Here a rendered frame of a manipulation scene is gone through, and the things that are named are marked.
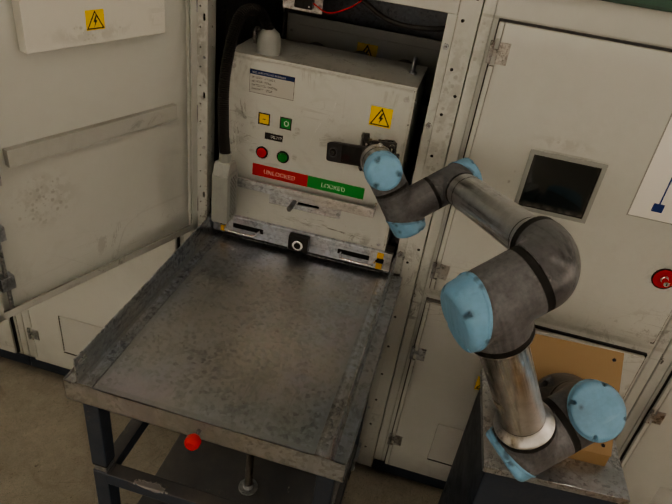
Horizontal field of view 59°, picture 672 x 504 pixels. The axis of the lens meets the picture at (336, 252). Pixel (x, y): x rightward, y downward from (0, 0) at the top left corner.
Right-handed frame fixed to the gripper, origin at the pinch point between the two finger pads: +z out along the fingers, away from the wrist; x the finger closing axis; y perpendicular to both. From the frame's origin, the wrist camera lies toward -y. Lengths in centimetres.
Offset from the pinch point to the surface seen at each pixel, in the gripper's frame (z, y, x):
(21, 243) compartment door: -19, -77, -28
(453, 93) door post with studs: -7.6, 19.8, 15.9
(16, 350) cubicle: 62, -118, -102
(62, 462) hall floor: 21, -86, -121
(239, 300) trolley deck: -10, -27, -41
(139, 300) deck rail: -19, -50, -40
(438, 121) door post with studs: -5.2, 17.9, 8.8
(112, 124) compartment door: -6, -60, 0
